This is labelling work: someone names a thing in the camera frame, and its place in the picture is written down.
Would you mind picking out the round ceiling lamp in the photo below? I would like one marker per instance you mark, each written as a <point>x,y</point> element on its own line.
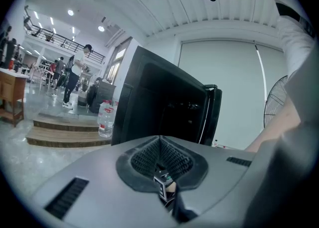
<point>101,28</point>
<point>70,12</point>

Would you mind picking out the white chair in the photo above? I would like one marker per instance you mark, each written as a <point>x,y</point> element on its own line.
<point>38,74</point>

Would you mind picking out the black standing fan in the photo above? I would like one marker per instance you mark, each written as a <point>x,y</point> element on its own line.
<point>275,100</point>

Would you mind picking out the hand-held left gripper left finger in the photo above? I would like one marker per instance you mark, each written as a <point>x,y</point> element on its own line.
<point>99,184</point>

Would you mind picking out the person's white shirt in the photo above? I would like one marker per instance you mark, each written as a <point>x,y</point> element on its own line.
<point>291,45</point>

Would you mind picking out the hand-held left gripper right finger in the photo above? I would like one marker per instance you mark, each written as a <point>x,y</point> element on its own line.
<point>214,172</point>

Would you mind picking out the black balcony railing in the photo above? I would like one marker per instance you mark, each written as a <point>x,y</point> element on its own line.
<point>62,40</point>

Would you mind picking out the wooden platform steps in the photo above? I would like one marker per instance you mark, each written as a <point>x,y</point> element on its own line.
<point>67,132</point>

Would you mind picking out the dark grey cabinet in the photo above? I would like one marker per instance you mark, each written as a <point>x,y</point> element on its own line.
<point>103,95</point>

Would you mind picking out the person's left forearm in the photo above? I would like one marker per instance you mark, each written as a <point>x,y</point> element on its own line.
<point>276,125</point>

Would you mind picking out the wooden side table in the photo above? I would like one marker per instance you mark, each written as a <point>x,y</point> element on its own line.
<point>12,92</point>

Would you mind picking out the black fridge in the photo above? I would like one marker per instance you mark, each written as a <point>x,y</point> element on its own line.
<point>154,97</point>

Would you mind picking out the large clear water bottle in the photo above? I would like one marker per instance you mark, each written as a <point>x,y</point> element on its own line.
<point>113,107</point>
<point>105,121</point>

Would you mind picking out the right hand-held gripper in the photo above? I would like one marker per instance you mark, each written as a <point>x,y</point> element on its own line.
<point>160,188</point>

